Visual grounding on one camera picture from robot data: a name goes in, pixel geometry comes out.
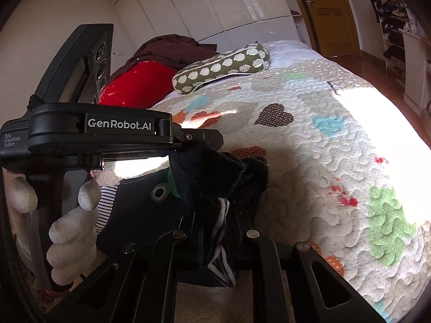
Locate white gloved left hand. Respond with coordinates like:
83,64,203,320
5,177,101,286

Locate long red bolster pillow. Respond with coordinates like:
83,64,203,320
98,61,177,109

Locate white glossy wardrobe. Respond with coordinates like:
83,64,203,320
110,0,299,52

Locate patchwork quilted bedspread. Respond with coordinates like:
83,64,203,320
156,40,430,322

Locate white shelf unit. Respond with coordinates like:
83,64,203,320
402,31,430,116

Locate wall power socket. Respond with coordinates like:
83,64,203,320
112,50,123,57

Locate dark maroon blanket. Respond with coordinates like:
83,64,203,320
107,34,218,84

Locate dark navy frog pants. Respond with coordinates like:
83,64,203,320
96,145,269,287

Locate green hedgehog-pattern bolster pillow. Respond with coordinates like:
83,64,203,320
172,42,270,96

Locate cluttered shoe rack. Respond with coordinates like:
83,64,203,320
370,0,413,79

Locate wooden bedroom door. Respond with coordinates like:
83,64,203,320
297,0,359,58

